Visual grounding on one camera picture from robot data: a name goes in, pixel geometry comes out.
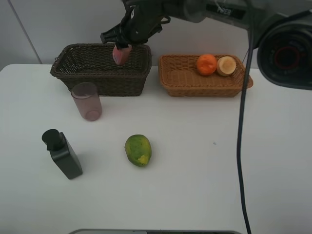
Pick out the dark grey pump bottle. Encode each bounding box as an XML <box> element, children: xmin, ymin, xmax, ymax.
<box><xmin>41</xmin><ymin>129</ymin><xmax>83</xmax><ymax>180</ymax></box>

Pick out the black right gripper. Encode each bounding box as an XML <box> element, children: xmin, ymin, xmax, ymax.
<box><xmin>100</xmin><ymin>6</ymin><xmax>163</xmax><ymax>49</ymax></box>

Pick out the tan round bun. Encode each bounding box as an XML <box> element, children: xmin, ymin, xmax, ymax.
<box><xmin>216</xmin><ymin>56</ymin><xmax>236</xmax><ymax>77</ymax></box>

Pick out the translucent pink plastic cup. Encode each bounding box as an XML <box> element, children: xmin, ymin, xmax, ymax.
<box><xmin>71</xmin><ymin>82</ymin><xmax>102</xmax><ymax>121</ymax></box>

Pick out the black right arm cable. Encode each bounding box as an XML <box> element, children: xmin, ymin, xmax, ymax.
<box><xmin>236</xmin><ymin>0</ymin><xmax>255</xmax><ymax>234</ymax></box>

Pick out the pink lotion bottle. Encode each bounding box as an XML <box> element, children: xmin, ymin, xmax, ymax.
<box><xmin>112</xmin><ymin>46</ymin><xmax>132</xmax><ymax>65</ymax></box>

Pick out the light orange wicker basket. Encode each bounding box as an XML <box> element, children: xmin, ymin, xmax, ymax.
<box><xmin>158</xmin><ymin>54</ymin><xmax>245</xmax><ymax>98</ymax></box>

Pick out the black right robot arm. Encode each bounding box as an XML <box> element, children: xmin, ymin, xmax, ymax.
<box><xmin>100</xmin><ymin>0</ymin><xmax>312</xmax><ymax>90</ymax></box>

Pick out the orange fruit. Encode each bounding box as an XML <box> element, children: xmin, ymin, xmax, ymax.
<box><xmin>196</xmin><ymin>54</ymin><xmax>217</xmax><ymax>76</ymax></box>

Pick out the dark brown wicker basket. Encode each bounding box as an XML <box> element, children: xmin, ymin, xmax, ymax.
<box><xmin>50</xmin><ymin>43</ymin><xmax>152</xmax><ymax>97</ymax></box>

